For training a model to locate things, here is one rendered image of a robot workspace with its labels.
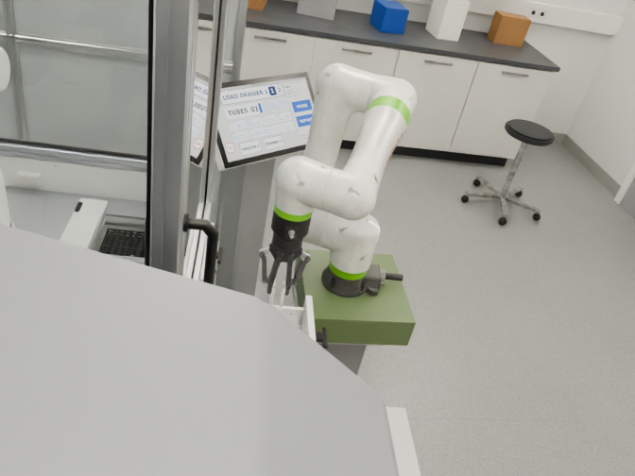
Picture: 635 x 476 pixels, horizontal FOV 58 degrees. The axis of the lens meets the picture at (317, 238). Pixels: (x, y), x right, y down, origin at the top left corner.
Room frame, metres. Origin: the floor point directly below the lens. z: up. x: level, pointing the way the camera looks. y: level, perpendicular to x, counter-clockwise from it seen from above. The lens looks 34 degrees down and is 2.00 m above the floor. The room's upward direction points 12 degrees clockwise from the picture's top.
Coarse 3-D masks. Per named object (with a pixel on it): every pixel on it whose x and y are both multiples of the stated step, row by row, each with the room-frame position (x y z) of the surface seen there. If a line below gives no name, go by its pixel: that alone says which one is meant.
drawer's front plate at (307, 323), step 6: (306, 300) 1.25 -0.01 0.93; (312, 300) 1.25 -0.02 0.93; (306, 306) 1.22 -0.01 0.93; (312, 306) 1.23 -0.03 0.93; (306, 312) 1.21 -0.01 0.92; (312, 312) 1.20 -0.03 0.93; (306, 318) 1.19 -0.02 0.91; (312, 318) 1.18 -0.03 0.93; (306, 324) 1.17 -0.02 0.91; (312, 324) 1.15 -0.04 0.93; (306, 330) 1.15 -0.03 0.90; (312, 330) 1.13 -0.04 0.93; (312, 336) 1.11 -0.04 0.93
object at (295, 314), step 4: (280, 308) 1.23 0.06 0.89; (284, 308) 1.23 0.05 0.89; (288, 308) 1.24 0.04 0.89; (292, 308) 1.24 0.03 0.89; (296, 308) 1.24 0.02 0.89; (300, 308) 1.25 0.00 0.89; (280, 312) 1.23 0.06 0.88; (284, 312) 1.23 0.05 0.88; (288, 312) 1.23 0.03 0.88; (292, 312) 1.24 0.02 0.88; (296, 312) 1.24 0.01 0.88; (300, 312) 1.24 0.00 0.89; (288, 316) 1.23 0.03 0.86; (292, 316) 1.24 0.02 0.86; (296, 316) 1.24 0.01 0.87; (300, 316) 1.24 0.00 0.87; (292, 320) 1.24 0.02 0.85; (296, 320) 1.24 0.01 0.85; (300, 320) 1.24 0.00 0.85; (296, 324) 1.24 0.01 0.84; (300, 324) 1.24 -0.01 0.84; (300, 328) 1.23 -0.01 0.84
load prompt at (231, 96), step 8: (248, 88) 2.09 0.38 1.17; (256, 88) 2.12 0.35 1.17; (264, 88) 2.14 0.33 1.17; (272, 88) 2.17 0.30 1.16; (280, 88) 2.20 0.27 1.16; (224, 96) 2.00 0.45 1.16; (232, 96) 2.02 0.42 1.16; (240, 96) 2.04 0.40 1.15; (248, 96) 2.07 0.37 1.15; (256, 96) 2.09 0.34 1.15; (264, 96) 2.12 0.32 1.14; (272, 96) 2.15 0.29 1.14; (224, 104) 1.98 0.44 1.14
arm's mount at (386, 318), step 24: (312, 264) 1.50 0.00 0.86; (384, 264) 1.59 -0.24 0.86; (312, 288) 1.39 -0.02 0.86; (384, 288) 1.46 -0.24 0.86; (336, 312) 1.30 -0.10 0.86; (360, 312) 1.33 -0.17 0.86; (384, 312) 1.35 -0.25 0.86; (408, 312) 1.37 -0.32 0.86; (336, 336) 1.28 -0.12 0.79; (360, 336) 1.29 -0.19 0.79; (384, 336) 1.31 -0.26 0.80; (408, 336) 1.33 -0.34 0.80
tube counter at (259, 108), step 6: (258, 102) 2.09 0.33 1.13; (264, 102) 2.10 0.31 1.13; (270, 102) 2.13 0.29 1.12; (276, 102) 2.14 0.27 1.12; (282, 102) 2.16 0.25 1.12; (252, 108) 2.05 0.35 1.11; (258, 108) 2.07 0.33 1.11; (264, 108) 2.09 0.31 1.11; (270, 108) 2.11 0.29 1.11; (276, 108) 2.13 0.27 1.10; (282, 108) 2.15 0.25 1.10; (288, 108) 2.17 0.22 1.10; (252, 114) 2.04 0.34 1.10
